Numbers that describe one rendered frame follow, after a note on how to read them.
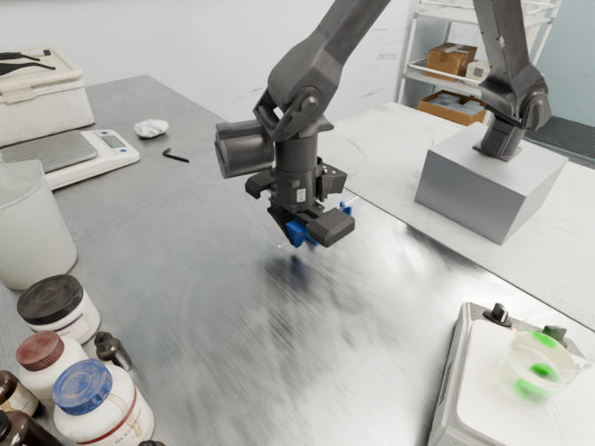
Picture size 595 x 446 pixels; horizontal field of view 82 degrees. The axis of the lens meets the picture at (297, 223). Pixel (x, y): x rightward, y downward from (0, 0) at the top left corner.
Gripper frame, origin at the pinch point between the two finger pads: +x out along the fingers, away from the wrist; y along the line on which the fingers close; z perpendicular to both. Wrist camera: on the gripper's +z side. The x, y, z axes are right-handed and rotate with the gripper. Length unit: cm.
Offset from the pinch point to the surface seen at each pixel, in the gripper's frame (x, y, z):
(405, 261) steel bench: 4.5, -13.8, 11.2
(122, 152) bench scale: 1.8, 48.5, -9.5
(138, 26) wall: -12, 112, 25
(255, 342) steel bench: 4.6, -9.0, -15.4
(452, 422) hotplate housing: -2.4, -31.0, -9.5
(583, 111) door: 61, 9, 292
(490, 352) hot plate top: -4.2, -30.4, -1.8
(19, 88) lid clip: -9, 74, -20
